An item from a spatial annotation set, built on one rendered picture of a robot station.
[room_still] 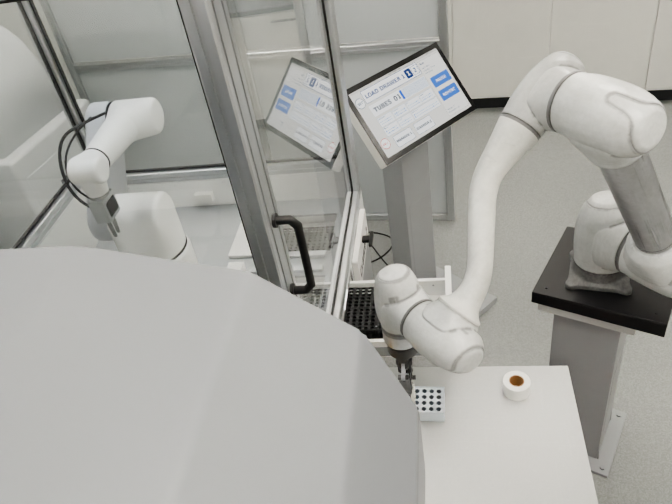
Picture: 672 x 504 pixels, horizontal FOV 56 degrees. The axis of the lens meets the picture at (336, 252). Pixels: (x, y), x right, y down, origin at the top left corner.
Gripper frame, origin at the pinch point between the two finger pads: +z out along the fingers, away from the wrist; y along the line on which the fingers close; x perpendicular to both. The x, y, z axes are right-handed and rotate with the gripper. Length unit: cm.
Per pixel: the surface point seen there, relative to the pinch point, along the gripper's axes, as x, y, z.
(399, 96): 7, 116, -27
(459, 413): -12.6, -0.5, 7.7
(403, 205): 10, 113, 20
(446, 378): -9.2, 11.1, 7.7
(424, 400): -3.8, 0.7, 4.1
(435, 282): -6.3, 36.7, -5.0
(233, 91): 17, -21, -95
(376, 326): 9.3, 17.3, -6.4
